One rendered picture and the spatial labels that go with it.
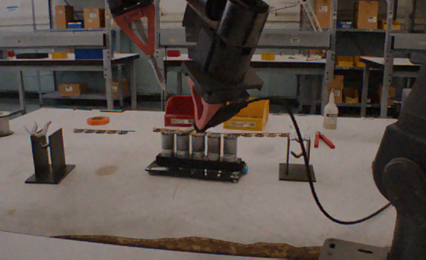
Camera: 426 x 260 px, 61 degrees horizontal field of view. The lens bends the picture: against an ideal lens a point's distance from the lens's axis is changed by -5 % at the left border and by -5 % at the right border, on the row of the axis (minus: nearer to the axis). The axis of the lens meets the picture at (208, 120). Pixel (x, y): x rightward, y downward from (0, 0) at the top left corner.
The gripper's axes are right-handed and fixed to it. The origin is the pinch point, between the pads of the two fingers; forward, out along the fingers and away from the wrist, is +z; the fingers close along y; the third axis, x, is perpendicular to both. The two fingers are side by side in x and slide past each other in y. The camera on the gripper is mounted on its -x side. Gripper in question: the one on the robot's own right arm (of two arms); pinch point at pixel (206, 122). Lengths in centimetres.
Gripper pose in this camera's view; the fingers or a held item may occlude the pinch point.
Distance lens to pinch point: 57.0
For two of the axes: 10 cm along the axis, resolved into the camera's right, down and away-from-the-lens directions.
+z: -2.6, 7.5, 6.1
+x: 4.5, 6.5, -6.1
